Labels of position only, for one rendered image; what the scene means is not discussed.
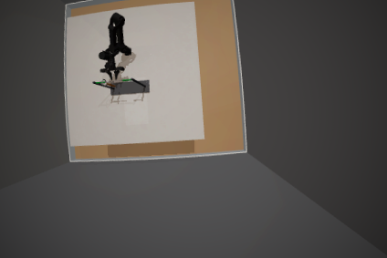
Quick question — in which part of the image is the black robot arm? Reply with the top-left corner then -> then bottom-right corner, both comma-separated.
99,13 -> 131,69

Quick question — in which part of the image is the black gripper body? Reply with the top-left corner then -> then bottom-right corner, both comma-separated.
99,60 -> 125,73

